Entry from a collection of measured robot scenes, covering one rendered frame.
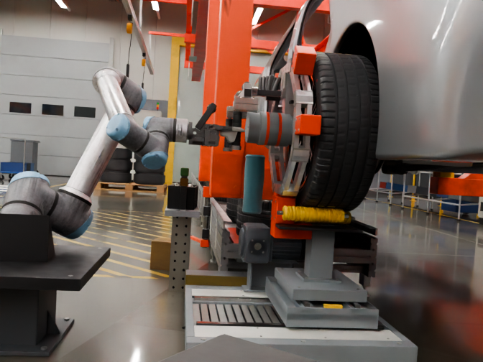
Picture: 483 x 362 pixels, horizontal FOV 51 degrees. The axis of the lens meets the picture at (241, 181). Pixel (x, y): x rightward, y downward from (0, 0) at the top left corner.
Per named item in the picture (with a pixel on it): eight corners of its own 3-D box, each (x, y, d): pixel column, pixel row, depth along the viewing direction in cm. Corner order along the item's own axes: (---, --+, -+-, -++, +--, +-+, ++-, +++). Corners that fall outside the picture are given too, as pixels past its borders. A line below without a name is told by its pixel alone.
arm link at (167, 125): (141, 146, 190) (144, 128, 196) (175, 149, 191) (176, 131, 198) (141, 128, 183) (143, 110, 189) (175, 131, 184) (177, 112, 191)
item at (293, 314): (377, 331, 195) (379, 306, 195) (285, 329, 191) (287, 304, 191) (338, 296, 245) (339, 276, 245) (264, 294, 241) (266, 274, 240)
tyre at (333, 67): (325, 198, 253) (374, 226, 188) (279, 195, 250) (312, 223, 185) (338, 64, 245) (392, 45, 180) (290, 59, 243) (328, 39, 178)
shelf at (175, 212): (199, 217, 247) (200, 211, 247) (164, 216, 245) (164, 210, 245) (197, 209, 290) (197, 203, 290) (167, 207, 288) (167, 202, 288)
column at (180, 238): (187, 291, 268) (191, 212, 266) (168, 291, 267) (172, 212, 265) (187, 287, 278) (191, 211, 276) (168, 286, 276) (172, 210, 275)
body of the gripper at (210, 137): (218, 146, 197) (187, 144, 196) (220, 124, 197) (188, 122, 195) (220, 146, 190) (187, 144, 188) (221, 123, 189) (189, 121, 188)
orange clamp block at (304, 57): (312, 76, 195) (317, 54, 190) (292, 74, 194) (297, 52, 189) (309, 68, 200) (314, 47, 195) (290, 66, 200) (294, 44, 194)
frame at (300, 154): (307, 200, 188) (316, 52, 186) (290, 199, 187) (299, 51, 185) (279, 190, 242) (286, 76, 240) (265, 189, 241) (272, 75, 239)
